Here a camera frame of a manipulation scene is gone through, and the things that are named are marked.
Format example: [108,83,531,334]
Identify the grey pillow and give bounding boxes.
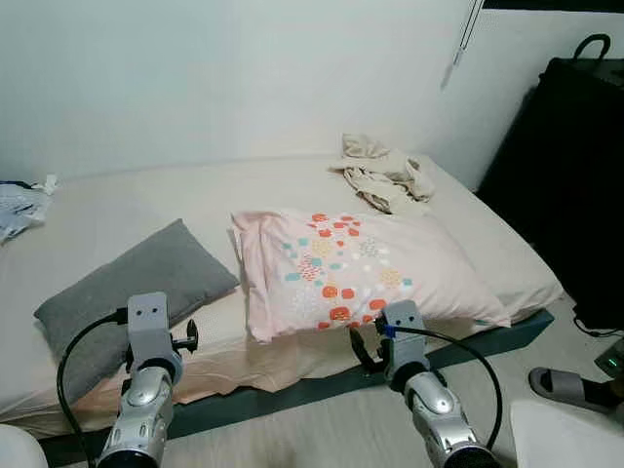
[34,218,241,406]

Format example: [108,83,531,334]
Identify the pink pillow coloured dots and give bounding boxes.
[230,208,512,344]

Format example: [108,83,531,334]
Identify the white plastic chair seat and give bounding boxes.
[510,398,624,468]

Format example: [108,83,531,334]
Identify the black suitcase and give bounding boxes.
[475,34,624,332]

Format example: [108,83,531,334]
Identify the black device green light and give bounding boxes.
[595,336,624,377]

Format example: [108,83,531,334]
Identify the grey slipper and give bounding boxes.
[528,368,624,411]

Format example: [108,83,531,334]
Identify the crumpled beige clothes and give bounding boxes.
[330,134,437,216]

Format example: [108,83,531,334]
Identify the cream bed mattress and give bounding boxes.
[0,151,565,440]

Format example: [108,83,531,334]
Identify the light blue plastic bag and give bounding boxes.
[0,175,58,245]

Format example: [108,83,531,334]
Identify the black floor cable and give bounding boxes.
[572,307,624,338]

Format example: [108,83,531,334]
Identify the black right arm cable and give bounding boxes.
[382,325,503,451]

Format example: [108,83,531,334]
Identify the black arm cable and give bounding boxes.
[56,308,133,468]
[382,325,503,451]

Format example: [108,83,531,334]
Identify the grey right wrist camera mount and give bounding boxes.
[349,299,430,386]

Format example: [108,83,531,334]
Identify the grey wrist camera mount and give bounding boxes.
[125,292,200,376]
[349,299,430,386]

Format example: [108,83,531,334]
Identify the hanging grey cord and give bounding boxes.
[441,0,484,91]

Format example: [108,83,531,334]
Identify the teal bed frame base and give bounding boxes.
[39,310,555,467]

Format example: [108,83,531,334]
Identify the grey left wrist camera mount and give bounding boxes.
[125,292,200,376]

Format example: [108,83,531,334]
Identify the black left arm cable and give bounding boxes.
[56,308,133,468]

